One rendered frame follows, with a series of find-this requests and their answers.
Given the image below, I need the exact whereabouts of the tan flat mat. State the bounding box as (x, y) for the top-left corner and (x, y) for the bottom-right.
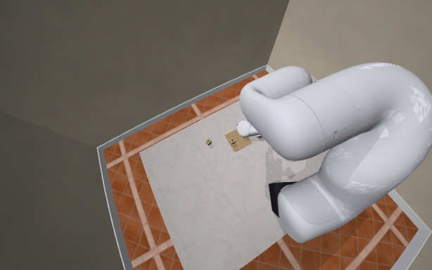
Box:
(225, 129), (252, 152)

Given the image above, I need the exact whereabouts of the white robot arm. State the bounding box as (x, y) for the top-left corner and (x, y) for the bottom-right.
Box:
(237, 63), (432, 243)

